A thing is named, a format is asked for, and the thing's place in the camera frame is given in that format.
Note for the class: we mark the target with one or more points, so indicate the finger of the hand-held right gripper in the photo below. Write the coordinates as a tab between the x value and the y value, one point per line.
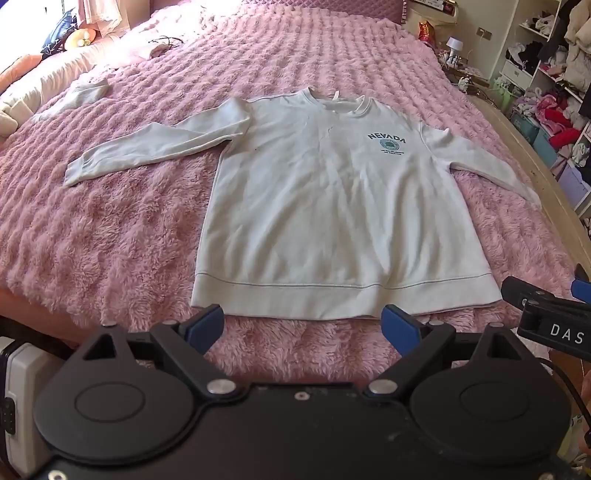
535	290
582	286

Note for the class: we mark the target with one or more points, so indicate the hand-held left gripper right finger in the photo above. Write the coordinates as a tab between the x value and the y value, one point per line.
398	324

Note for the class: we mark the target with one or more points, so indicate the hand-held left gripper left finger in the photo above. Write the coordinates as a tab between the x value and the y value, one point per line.
208	324

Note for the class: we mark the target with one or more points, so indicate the white printed sweatshirt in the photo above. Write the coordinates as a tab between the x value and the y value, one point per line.
332	198

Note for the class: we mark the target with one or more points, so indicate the pile of colourful clothes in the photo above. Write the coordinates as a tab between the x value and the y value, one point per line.
558	120

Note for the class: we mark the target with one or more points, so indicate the lavender storage bin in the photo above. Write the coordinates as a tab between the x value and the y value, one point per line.
575	184

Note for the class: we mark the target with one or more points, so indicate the pink fluffy blanket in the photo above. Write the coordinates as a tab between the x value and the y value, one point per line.
115	221

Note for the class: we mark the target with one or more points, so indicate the blue storage bin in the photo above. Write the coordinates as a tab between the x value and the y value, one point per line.
531	138

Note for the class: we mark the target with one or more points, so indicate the green plastic stool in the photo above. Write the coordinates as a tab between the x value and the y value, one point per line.
505	94

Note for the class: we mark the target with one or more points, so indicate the beige hanging coat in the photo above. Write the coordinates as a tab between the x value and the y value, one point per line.
579	41

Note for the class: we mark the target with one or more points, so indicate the white table lamp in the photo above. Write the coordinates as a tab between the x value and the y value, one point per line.
455	44

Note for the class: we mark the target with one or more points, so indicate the small white folded garment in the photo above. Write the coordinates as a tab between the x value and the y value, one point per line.
78	99

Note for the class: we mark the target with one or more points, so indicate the white shelf unit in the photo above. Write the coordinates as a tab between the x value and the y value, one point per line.
531	27

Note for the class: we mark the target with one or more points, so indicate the white crumpled cloth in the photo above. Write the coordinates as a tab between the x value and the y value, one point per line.
151	49

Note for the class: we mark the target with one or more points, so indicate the red snack bag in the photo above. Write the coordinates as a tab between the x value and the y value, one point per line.
425	30

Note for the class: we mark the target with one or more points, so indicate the yellow plush toy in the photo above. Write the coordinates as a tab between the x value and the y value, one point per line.
79	38

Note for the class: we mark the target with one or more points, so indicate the peach pillow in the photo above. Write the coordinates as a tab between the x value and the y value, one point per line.
19	70

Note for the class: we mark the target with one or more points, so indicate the purple quilted headboard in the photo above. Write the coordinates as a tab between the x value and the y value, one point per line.
323	8

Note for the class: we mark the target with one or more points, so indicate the pink lace curtain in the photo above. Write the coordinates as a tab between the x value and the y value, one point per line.
99	14

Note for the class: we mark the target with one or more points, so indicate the blue patterned cloth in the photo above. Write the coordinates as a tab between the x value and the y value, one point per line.
62	23

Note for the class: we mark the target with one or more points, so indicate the wooden bed frame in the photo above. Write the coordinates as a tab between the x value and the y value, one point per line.
531	152

